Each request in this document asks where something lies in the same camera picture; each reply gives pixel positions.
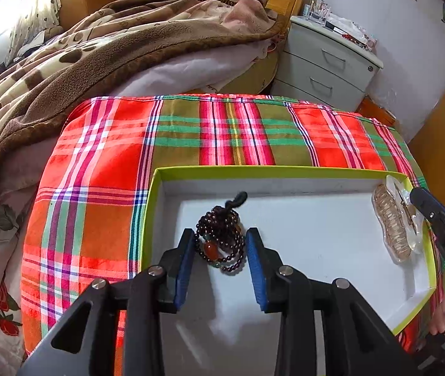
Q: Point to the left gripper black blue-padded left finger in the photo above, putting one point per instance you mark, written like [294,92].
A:
[83,340]

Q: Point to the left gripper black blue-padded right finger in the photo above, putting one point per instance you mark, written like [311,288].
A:
[356,340]

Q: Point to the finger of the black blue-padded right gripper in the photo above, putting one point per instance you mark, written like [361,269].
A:
[427,204]

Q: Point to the rose gold hair claw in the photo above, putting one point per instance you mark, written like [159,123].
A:
[401,223]

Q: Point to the red plaid cloth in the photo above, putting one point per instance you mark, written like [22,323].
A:
[90,207]

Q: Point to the green-edged white tray box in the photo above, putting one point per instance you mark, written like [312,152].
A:
[320,220]

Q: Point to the floral white bedsheet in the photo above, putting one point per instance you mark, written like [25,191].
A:
[21,168]

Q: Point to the white nightstand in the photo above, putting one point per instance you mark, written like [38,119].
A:
[320,66]

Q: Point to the clear acrylic holder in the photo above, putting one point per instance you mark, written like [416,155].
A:
[319,11]

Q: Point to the brown paw-print blanket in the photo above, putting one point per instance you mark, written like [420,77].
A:
[109,47]

